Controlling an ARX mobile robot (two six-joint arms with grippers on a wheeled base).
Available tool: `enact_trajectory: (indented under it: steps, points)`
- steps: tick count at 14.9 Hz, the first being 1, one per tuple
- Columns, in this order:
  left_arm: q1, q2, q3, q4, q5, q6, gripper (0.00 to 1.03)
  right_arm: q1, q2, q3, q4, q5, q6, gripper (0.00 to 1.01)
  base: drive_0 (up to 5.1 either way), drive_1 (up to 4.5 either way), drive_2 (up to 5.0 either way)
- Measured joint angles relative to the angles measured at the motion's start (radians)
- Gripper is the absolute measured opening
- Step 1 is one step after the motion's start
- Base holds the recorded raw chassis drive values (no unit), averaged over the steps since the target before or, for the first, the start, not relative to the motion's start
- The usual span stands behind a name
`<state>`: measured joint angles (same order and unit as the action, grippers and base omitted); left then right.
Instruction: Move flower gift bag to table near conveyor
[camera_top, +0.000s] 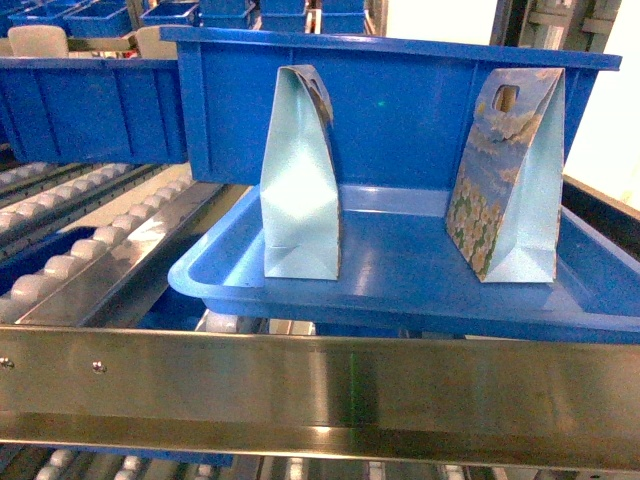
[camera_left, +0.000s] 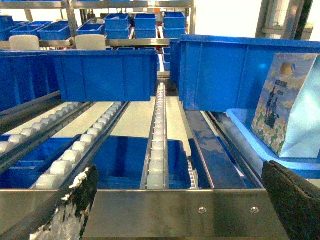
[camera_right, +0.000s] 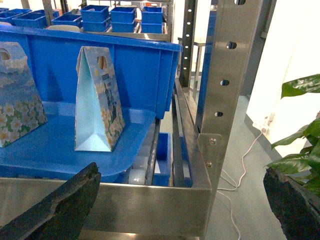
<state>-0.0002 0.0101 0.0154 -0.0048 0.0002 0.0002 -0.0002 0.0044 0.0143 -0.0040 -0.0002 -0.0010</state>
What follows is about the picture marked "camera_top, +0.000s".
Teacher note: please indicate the flower gift bag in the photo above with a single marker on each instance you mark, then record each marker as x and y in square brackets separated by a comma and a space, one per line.
[504, 211]
[299, 194]

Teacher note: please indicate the roller conveyor track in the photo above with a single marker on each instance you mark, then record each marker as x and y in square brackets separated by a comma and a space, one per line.
[73, 287]

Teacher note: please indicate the blue plastic tray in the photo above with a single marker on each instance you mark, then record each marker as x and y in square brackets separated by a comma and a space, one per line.
[400, 269]

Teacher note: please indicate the large blue plastic bin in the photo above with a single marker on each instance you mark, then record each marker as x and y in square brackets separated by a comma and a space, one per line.
[402, 108]

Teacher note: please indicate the blue bin at left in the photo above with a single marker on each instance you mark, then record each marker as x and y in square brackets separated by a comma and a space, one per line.
[93, 110]

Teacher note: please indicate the grey office chair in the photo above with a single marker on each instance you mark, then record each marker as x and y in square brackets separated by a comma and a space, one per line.
[38, 41]

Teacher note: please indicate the steel front rail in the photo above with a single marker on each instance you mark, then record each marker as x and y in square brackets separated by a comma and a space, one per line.
[556, 405]

